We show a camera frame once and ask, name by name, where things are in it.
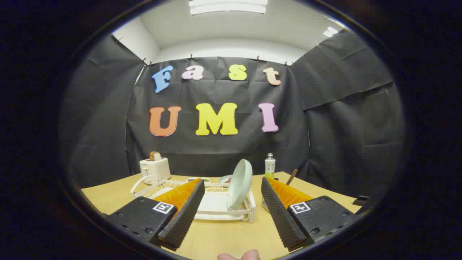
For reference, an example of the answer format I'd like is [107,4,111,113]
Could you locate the green label drink bottle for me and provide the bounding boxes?
[265,152,276,180]

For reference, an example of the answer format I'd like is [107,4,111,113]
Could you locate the white toaster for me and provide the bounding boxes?
[139,157,171,185]

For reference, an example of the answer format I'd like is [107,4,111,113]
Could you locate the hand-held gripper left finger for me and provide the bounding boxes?
[105,178,205,252]

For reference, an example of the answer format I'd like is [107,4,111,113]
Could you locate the long ceiling light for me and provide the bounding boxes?
[188,0,268,16]

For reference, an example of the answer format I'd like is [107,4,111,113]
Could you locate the pale green plate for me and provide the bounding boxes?
[227,159,253,211]

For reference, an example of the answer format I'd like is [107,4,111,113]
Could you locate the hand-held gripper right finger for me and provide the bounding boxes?
[261,176,359,252]

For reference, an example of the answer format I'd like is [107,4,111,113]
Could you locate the black backdrop cloth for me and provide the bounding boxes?
[60,31,406,197]

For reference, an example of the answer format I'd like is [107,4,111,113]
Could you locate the white dish rack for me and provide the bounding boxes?
[130,176,257,224]

